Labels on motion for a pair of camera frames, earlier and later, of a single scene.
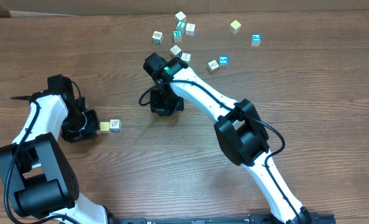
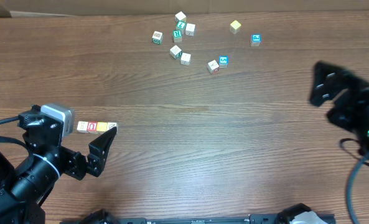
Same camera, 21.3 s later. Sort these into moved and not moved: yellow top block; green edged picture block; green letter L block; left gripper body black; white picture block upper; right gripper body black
Moved: right gripper body black; left gripper body black
Not moved: yellow top block; green letter L block; green edged picture block; white picture block upper
